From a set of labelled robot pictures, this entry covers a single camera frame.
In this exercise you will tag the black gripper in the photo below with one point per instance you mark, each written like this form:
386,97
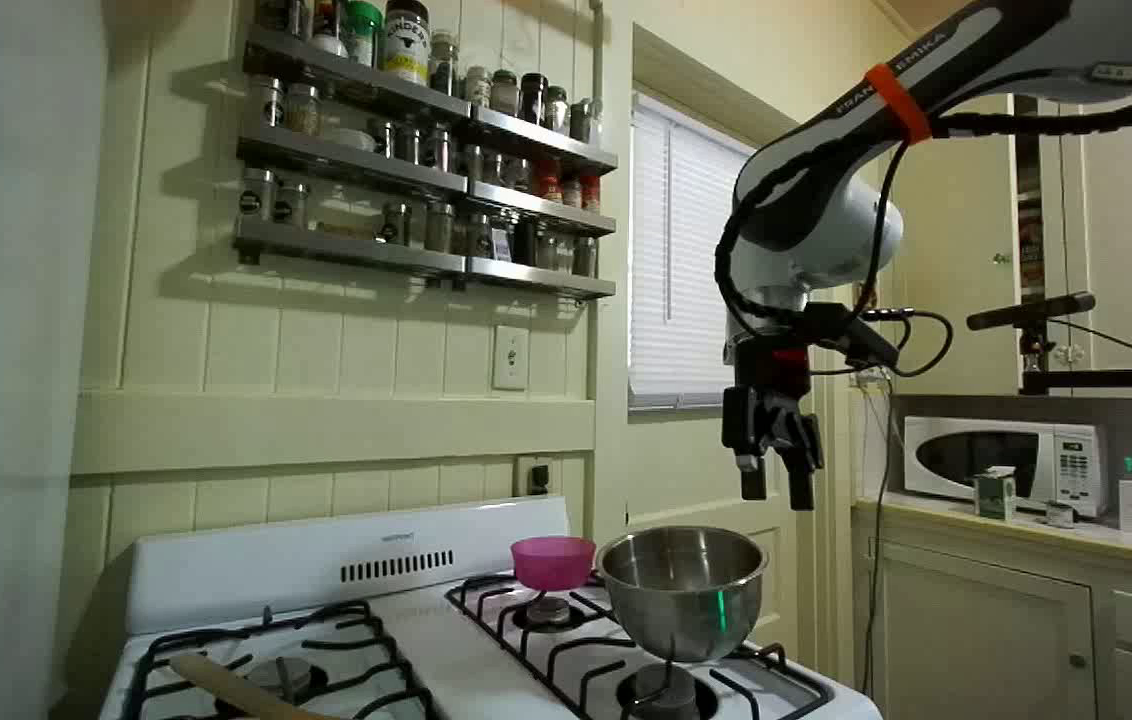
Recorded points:
761,413

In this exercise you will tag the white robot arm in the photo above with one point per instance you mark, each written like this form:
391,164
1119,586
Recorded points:
804,232

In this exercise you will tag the white gas stove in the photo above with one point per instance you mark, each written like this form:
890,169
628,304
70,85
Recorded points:
397,563

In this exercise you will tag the large white label bottle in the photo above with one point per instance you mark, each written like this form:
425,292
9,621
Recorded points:
407,40

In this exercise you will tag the white window blind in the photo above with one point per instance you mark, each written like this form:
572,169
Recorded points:
683,193

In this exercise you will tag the steel mixing bowl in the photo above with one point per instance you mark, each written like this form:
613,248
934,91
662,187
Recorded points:
687,589

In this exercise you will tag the white microwave oven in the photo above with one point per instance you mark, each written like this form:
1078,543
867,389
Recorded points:
1044,456

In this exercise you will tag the small tin can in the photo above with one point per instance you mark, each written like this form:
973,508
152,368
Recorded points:
999,489

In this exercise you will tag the white kitchen counter cabinet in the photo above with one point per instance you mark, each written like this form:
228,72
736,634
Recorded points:
990,621

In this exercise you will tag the pink plastic bowl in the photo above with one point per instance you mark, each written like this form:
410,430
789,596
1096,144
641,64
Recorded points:
553,563

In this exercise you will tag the right black burner grate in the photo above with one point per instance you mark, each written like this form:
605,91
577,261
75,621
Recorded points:
572,659

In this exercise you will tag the black burner grate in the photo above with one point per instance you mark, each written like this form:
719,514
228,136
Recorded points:
333,660
572,659

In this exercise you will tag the left black burner grate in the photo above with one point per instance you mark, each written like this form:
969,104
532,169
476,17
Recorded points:
333,660

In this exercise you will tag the wooden spoon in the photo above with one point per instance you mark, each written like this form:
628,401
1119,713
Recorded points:
252,702

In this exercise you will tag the wall power outlet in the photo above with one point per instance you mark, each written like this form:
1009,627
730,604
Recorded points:
532,477

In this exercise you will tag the white light switch plate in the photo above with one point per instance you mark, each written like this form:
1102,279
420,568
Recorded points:
511,357

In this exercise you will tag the black camera stand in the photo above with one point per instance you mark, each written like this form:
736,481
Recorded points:
1039,315

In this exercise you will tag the metal wall spice rack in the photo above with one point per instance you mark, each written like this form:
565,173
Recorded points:
476,173

